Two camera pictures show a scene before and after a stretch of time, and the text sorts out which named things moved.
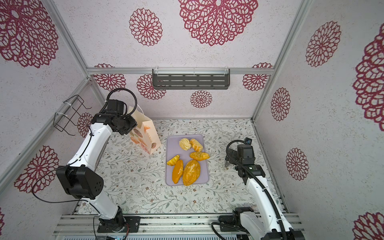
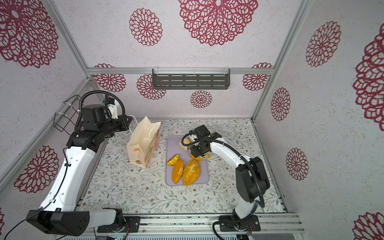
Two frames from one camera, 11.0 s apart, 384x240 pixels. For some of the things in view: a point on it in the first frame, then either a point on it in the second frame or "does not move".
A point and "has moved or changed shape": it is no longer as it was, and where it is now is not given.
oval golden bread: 199,156 does not move
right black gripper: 234,153 → 194,151
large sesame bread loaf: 191,172 does not move
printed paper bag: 145,135 has moved or changed shape
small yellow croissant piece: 172,160 does not move
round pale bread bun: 185,144 does not move
